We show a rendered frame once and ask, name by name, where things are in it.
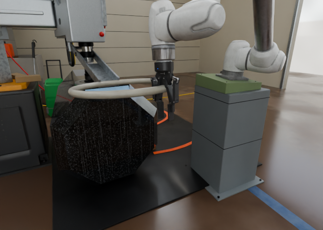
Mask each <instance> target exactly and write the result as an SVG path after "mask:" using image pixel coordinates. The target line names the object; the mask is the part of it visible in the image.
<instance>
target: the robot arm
mask: <svg viewBox="0 0 323 230"><path fill-rule="evenodd" d="M252 5H253V22H254V38H255V45H254V46H253V47H252V48H250V47H249V46H250V45H249V43H248V42H247V41H245V40H234V41H232V42H231V43H230V44H229V46H228V48H227V50H226V53H225V56H224V63H223V70H222V71H220V73H218V74H216V75H215V76H219V77H221V78H224V79H227V80H231V81H232V80H246V81H248V80H249V79H248V78H246V77H244V76H243V74H244V70H248V71H252V72H257V73H276V72H279V71H280V70H282V68H283V66H284V63H285V60H286V56H285V53H283V52H282V51H280V50H279V48H278V47H277V44H276V43H274V42H273V19H274V0H252ZM224 22H225V11H224V8H223V6H222V5H221V4H220V0H192V1H190V2H188V3H186V4H184V5H183V6H182V7H180V8H178V9H175V7H174V6H173V4H172V3H171V1H169V0H158V1H155V2H154V3H152V5H151V7H150V11H149V38H150V41H151V46H152V48H151V49H152V60H153V61H156V62H155V63H154V68H155V72H156V75H155V77H152V78H150V79H151V83H152V87H154V86H160V85H165V88H166V91H167V95H168V99H169V104H167V106H168V121H172V120H174V111H175V108H174V105H175V103H178V102H179V81H180V78H176V77H174V74H173V70H174V62H173V61H172V60H175V42H177V41H191V40H198V39H203V38H207V37H209V36H212V35H214V34H215V33H217V32H218V31H219V30H220V29H221V28H222V26H223V24H224ZM172 82H173V83H172ZM162 95H163V93H160V94H154V95H152V97H153V101H156V103H157V110H158V119H162V118H164V103H163V101H162Z"/></svg>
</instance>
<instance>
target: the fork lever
mask: <svg viewBox="0 0 323 230"><path fill-rule="evenodd" d="M77 49H82V47H75V46H74V45H73V44H71V50H72V52H73V53H74V54H75V56H76V57H77V58H78V60H79V61H80V63H81V64H82V65H83V67H84V68H85V70H86V71H87V72H88V74H89V75H90V77H91V78H92V79H93V81H94V82H101V81H110V80H120V77H119V76H118V75H117V74H116V73H115V72H114V71H113V70H112V69H111V68H110V67H109V66H108V65H107V64H106V63H105V62H104V61H103V60H102V59H101V58H100V57H99V56H98V55H97V54H96V52H95V51H94V50H93V47H92V49H91V51H93V52H94V57H93V59H94V60H95V61H96V62H97V63H92V64H88V63H87V62H86V61H85V59H84V58H83V57H82V55H81V54H80V53H79V52H78V50H77ZM111 86H113V85H111ZM115 86H117V85H115ZM103 87H105V86H103ZM106 87H109V86H106ZM99 88H101V87H99Z"/></svg>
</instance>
